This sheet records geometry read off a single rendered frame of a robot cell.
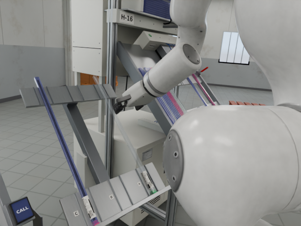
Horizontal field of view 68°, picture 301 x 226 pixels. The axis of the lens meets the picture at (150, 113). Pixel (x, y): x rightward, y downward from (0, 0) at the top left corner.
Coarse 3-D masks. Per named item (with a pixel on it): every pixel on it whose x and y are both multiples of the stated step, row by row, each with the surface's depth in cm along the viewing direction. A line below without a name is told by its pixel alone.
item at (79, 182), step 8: (40, 88) 73; (48, 104) 71; (48, 112) 70; (56, 120) 70; (56, 128) 68; (64, 144) 67; (64, 152) 65; (72, 160) 65; (72, 168) 64; (80, 184) 62; (80, 192) 62
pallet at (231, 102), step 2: (230, 102) 554; (232, 102) 555; (234, 102) 557; (236, 102) 568; (238, 102) 561; (240, 102) 562; (244, 102) 566; (246, 102) 569; (230, 104) 557; (232, 104) 528; (234, 104) 530; (236, 104) 532; (238, 104) 554; (240, 104) 535; (242, 104) 537; (244, 104) 538; (246, 104) 543; (248, 104) 542; (250, 104) 544; (252, 104) 558; (254, 104) 548; (256, 104) 550; (260, 104) 554; (262, 104) 556; (264, 104) 557
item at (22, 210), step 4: (20, 200) 53; (24, 200) 54; (12, 204) 52; (16, 204) 52; (20, 204) 53; (24, 204) 53; (28, 204) 54; (16, 208) 52; (20, 208) 52; (24, 208) 53; (28, 208) 53; (16, 212) 52; (20, 212) 52; (24, 212) 53; (28, 212) 53; (16, 216) 51; (20, 216) 52; (24, 216) 52; (28, 216) 53; (20, 220) 51
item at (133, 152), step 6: (96, 78) 90; (96, 84) 89; (102, 90) 88; (108, 102) 86; (108, 108) 85; (114, 114) 84; (120, 126) 82; (120, 132) 82; (126, 138) 80; (132, 150) 79; (138, 162) 77; (144, 168) 77
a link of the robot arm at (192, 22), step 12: (180, 0) 47; (192, 0) 46; (204, 0) 47; (180, 12) 48; (192, 12) 48; (204, 12) 49; (180, 24) 50; (192, 24) 50; (204, 24) 54; (180, 36) 64; (192, 36) 61; (204, 36) 61
